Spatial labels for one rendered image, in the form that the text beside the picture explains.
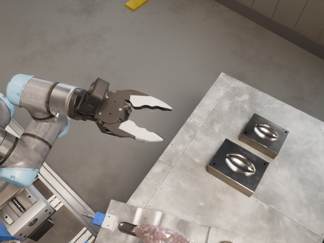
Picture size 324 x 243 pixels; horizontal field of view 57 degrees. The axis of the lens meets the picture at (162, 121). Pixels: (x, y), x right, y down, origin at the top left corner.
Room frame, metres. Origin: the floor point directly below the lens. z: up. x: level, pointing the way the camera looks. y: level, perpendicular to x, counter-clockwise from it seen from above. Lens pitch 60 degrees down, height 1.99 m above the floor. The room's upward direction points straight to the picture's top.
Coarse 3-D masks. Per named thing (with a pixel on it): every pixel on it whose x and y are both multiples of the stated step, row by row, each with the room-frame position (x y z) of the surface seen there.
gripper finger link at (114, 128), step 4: (104, 124) 0.30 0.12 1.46; (108, 124) 0.30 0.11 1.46; (112, 124) 0.30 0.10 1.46; (116, 124) 0.30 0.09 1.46; (120, 124) 0.30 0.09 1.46; (108, 128) 0.29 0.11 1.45; (112, 128) 0.29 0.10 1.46; (116, 128) 0.29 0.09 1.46; (112, 132) 0.28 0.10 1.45; (116, 132) 0.28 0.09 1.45; (120, 132) 0.28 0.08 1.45; (124, 132) 0.28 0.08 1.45; (120, 136) 0.28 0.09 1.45; (124, 136) 0.28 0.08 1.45; (128, 136) 0.27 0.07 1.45; (132, 136) 0.27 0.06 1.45
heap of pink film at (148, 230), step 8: (136, 232) 0.19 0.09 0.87; (144, 232) 0.19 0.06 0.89; (152, 232) 0.18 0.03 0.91; (160, 232) 0.18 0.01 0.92; (168, 232) 0.18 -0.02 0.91; (176, 232) 0.19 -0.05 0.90; (144, 240) 0.16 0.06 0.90; (152, 240) 0.16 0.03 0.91; (160, 240) 0.16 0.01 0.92; (168, 240) 0.16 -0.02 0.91; (176, 240) 0.16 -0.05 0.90; (184, 240) 0.16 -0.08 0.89
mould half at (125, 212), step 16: (112, 208) 0.28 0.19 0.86; (128, 208) 0.28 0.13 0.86; (144, 224) 0.22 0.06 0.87; (160, 224) 0.21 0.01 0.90; (176, 224) 0.21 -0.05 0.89; (192, 224) 0.22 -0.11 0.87; (96, 240) 0.17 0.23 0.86; (112, 240) 0.17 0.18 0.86; (128, 240) 0.17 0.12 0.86; (192, 240) 0.16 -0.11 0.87; (208, 240) 0.16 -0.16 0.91; (224, 240) 0.16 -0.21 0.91; (240, 240) 0.16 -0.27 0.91
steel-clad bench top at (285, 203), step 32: (224, 96) 0.83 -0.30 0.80; (256, 96) 0.83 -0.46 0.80; (192, 128) 0.65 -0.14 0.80; (224, 128) 0.65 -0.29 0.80; (288, 128) 0.65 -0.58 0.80; (320, 128) 0.65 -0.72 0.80; (160, 160) 0.50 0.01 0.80; (192, 160) 0.50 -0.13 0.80; (288, 160) 0.50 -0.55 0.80; (320, 160) 0.50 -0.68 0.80; (160, 192) 0.36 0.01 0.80; (192, 192) 0.36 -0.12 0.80; (224, 192) 0.36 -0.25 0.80; (256, 192) 0.36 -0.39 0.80; (288, 192) 0.36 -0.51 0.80; (320, 192) 0.36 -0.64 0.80; (224, 224) 0.23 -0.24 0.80; (256, 224) 0.23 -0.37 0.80; (288, 224) 0.23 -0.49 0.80; (320, 224) 0.23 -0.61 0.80
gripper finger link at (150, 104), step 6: (132, 96) 0.36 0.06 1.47; (138, 96) 0.36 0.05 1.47; (144, 96) 0.36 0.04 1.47; (150, 96) 0.36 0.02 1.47; (132, 102) 0.35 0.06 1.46; (138, 102) 0.35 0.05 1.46; (144, 102) 0.35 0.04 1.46; (150, 102) 0.35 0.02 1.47; (156, 102) 0.35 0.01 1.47; (162, 102) 0.35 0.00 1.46; (138, 108) 0.34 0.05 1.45; (144, 108) 0.36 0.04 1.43; (150, 108) 0.34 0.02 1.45; (156, 108) 0.34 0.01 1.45; (162, 108) 0.34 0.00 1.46; (168, 108) 0.34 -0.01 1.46
